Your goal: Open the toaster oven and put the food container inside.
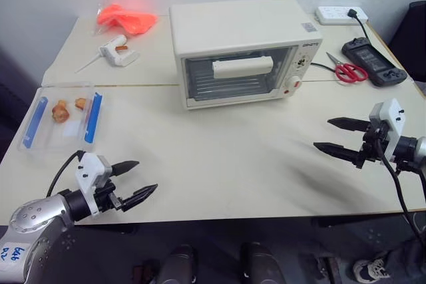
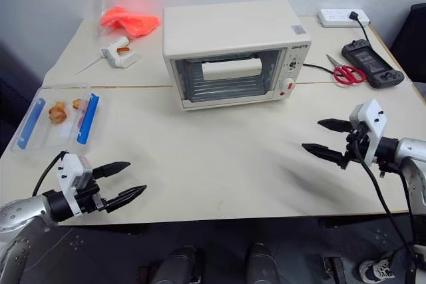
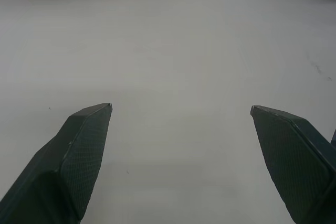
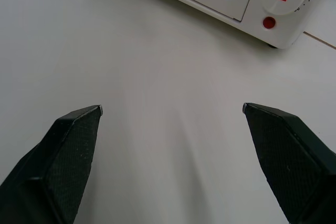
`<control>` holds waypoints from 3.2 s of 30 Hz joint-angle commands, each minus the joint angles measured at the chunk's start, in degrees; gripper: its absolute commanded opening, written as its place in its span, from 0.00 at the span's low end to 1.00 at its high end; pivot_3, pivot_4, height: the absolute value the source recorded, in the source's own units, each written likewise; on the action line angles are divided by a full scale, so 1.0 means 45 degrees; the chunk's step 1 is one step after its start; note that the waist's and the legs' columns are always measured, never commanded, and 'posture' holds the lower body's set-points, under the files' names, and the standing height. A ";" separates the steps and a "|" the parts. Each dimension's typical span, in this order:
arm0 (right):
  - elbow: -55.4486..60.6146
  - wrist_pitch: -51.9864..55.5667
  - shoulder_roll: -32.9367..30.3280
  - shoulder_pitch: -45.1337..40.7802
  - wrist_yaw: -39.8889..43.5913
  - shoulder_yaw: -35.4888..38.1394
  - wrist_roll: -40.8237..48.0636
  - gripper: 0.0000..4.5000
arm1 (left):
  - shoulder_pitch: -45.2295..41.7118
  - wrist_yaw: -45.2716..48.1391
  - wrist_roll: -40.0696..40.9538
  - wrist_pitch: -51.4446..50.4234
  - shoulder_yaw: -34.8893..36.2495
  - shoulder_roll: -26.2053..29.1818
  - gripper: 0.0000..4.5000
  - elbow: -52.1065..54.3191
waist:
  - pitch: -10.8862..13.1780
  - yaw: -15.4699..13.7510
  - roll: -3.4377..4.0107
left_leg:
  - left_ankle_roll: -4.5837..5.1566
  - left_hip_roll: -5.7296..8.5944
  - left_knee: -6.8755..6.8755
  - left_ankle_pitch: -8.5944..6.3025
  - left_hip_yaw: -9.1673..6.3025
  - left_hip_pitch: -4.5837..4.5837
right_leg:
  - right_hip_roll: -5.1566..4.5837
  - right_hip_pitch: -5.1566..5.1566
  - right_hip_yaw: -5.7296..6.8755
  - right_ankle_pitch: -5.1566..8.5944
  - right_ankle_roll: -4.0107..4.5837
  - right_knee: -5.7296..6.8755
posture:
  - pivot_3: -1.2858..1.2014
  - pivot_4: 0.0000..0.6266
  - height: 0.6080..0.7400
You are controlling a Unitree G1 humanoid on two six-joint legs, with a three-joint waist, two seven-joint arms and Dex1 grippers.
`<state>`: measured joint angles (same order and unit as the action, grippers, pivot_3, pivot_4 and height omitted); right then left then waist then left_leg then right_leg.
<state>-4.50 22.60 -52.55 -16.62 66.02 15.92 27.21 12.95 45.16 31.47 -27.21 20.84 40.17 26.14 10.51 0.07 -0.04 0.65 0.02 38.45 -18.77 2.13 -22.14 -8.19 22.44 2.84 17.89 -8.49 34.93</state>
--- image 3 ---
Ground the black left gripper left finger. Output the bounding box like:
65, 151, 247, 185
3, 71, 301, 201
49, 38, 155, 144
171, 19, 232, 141
0, 102, 114, 224

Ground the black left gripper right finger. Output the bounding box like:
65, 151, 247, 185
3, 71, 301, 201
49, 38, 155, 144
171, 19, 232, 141
250, 105, 336, 224

